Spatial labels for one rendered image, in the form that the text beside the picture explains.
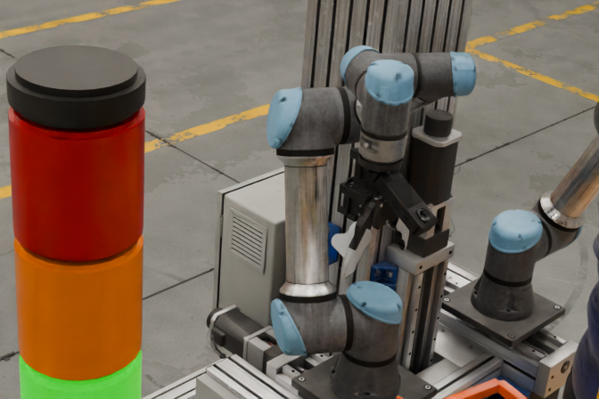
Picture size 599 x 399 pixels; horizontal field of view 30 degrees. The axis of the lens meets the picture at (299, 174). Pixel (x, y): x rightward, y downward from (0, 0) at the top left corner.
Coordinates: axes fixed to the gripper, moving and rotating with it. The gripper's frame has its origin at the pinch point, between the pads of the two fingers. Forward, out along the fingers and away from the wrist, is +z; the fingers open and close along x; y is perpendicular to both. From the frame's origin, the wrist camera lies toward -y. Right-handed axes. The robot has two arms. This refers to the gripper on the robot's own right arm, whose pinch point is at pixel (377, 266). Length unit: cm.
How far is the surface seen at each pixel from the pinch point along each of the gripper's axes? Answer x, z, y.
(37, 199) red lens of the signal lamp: 109, -78, -69
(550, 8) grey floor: -581, 152, 324
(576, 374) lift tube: -20.9, 15.2, -29.3
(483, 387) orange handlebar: -25.0, 32.0, -9.5
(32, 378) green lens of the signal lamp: 109, -69, -69
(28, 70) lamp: 108, -82, -68
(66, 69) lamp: 107, -82, -68
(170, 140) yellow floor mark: -207, 152, 307
